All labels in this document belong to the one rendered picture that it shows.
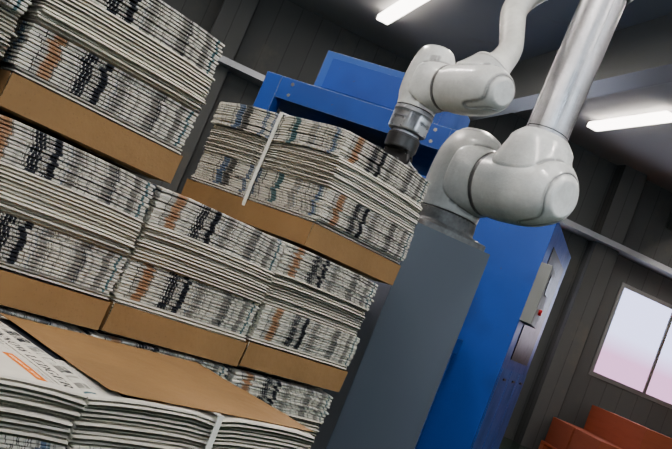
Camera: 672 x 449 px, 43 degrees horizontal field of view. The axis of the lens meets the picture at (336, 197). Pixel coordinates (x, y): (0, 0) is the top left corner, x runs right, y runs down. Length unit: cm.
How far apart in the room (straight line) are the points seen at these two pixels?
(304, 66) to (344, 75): 501
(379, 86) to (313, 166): 214
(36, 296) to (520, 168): 109
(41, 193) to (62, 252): 9
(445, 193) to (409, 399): 48
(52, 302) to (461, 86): 95
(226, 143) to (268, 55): 695
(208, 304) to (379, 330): 65
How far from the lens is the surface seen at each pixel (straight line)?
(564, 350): 971
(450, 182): 199
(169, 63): 121
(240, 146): 168
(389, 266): 167
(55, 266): 119
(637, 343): 1038
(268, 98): 368
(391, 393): 197
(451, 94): 179
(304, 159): 155
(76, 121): 115
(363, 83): 368
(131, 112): 119
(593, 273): 978
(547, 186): 184
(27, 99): 111
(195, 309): 135
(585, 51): 201
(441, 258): 196
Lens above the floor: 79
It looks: 6 degrees up
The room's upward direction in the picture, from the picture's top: 23 degrees clockwise
